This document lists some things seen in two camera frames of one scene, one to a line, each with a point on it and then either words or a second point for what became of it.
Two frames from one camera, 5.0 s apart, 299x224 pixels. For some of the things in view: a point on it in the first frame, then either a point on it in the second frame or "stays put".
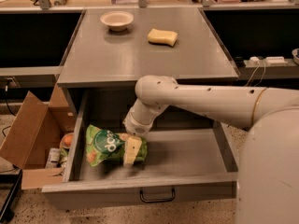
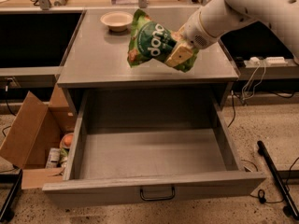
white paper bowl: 117,21 stays put
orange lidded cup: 66,140 stays put
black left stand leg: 8,206 stays put
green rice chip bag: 102,145 → 153,41
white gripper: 135,126 → 196,34
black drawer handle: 158,200 stays put
